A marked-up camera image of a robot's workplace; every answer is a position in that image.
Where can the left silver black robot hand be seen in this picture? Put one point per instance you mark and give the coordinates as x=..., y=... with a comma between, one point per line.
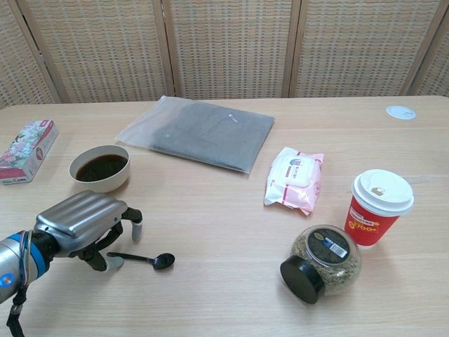
x=80, y=214

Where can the black plastic spoon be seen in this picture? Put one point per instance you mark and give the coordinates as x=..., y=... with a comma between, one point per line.
x=163, y=261

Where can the cup of black coffee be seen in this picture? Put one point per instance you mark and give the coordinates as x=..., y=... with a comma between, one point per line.
x=101, y=168

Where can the pink floral tissue box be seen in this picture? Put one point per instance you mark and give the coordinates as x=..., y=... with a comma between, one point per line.
x=26, y=147

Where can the clear bag with grey garment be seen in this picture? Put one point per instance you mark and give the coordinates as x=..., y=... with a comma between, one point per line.
x=210, y=137

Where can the pink white wet wipes pack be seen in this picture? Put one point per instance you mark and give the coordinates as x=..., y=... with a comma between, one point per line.
x=294, y=179

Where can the woven bamboo folding screen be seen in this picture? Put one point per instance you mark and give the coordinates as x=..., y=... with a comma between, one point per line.
x=224, y=45

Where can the round glass jar black lid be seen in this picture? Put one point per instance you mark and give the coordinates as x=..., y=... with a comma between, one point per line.
x=329, y=249

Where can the red paper cup white lid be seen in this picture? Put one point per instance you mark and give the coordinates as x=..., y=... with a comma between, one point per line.
x=380, y=191

